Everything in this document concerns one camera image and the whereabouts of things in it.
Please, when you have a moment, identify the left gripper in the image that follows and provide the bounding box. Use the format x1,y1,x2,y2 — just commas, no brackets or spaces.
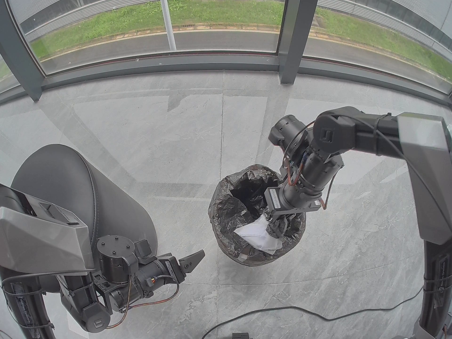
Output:
138,249,205,289

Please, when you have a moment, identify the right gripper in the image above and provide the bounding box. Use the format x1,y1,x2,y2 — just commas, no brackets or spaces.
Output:
264,184,320,215

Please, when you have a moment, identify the black plastic bag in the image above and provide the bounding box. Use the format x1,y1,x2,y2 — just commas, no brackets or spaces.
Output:
208,165,307,267

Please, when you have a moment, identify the white paper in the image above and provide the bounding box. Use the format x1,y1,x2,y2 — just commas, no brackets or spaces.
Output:
234,215,283,255

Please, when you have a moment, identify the window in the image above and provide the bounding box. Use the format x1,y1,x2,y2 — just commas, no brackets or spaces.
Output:
0,0,452,102

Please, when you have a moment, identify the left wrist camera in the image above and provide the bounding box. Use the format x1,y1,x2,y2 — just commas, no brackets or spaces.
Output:
133,239,157,261

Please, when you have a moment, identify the black cable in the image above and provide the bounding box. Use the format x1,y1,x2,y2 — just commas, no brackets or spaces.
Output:
203,285,424,339
374,127,452,234

